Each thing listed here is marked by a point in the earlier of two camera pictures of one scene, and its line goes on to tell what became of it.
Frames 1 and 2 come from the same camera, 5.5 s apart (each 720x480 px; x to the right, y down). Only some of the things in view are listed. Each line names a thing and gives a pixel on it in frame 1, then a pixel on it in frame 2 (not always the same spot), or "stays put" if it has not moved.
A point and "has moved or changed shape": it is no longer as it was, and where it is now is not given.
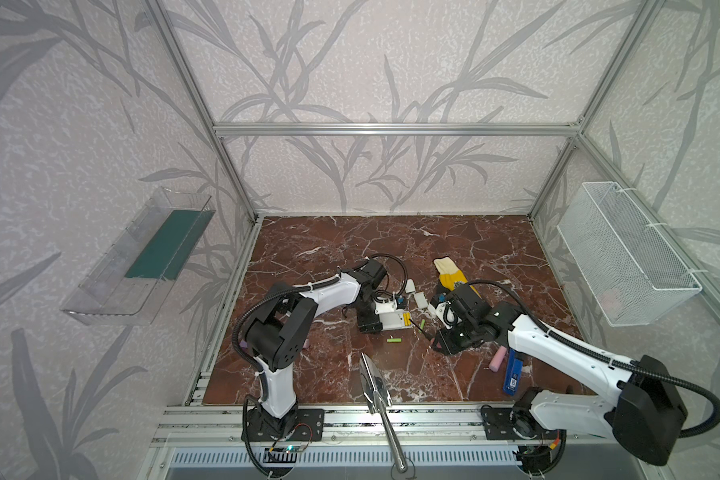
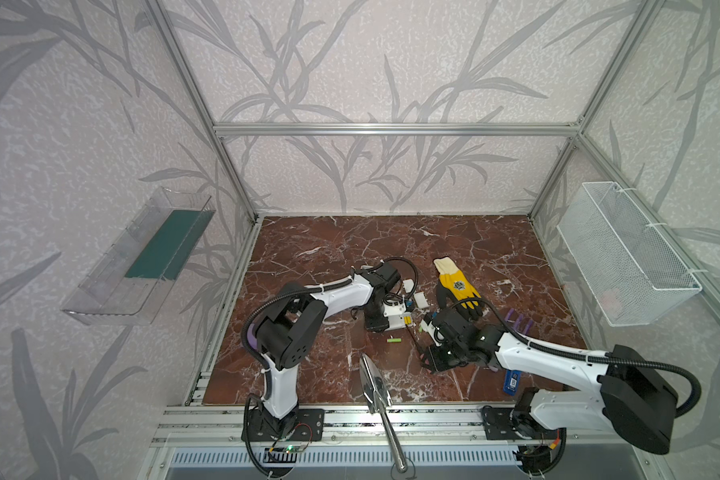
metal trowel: (377, 395) stays put
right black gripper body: (450, 341) to (435, 358)
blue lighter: (513, 371) stays put
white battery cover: (420, 300) stays put
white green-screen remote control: (400, 319) stays put
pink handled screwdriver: (424, 333) has moved or changed shape
